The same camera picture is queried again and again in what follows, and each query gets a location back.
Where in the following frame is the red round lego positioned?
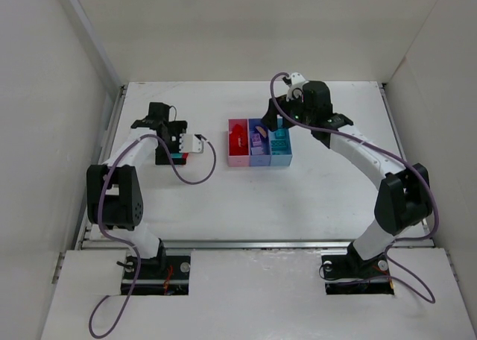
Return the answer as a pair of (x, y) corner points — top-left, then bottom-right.
(229, 124), (248, 156)

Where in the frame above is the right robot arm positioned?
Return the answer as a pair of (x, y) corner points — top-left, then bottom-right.
(262, 73), (432, 280)

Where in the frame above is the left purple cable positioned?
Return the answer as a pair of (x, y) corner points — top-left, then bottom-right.
(88, 133), (218, 339)

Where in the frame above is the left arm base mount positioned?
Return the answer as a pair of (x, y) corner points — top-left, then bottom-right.
(116, 254), (191, 296)

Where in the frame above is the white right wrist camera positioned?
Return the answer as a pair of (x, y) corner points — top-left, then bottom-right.
(282, 72), (309, 98)

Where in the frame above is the red lego pile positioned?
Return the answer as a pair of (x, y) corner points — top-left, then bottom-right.
(171, 153), (189, 166)

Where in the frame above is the lilac lego brick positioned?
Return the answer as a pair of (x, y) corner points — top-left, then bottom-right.
(250, 133), (262, 148)

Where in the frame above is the teal lego brick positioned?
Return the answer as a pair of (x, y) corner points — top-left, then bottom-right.
(270, 128), (289, 154)

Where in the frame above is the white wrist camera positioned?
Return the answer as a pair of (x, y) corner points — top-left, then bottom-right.
(179, 133), (204, 154)
(282, 72), (309, 98)

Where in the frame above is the aluminium rail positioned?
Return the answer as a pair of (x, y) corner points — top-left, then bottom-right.
(77, 239), (435, 250)

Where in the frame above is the pink container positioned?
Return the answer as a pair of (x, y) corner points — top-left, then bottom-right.
(227, 119), (250, 167)

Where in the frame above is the purple-blue container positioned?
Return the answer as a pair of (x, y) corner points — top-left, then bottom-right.
(247, 119), (271, 167)

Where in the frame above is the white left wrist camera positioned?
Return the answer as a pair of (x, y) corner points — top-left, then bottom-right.
(179, 133), (204, 154)

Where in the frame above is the purple cable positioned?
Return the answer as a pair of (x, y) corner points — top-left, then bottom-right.
(88, 133), (218, 339)
(270, 71), (440, 304)

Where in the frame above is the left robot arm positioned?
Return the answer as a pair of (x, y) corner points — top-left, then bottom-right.
(86, 102), (187, 270)

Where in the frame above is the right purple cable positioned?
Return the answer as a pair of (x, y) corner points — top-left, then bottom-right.
(270, 71), (440, 304)

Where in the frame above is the light blue container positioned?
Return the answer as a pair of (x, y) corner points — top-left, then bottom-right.
(268, 118), (293, 167)

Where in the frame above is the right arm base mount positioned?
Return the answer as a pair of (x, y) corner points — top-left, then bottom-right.
(319, 254), (394, 295)

